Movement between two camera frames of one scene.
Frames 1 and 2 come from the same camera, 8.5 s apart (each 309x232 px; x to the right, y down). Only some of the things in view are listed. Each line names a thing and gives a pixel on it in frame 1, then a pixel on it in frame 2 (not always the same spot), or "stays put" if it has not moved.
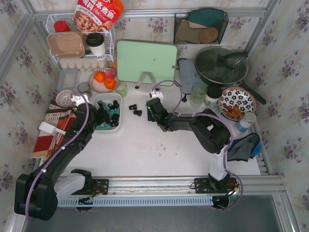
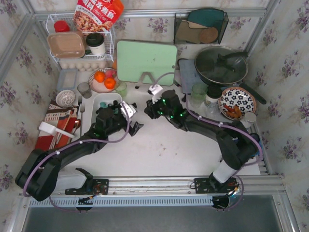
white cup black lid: [95, 41] stays put
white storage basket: [109, 98] stays put
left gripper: [103, 115] → [129, 122]
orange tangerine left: [99, 76] stays put
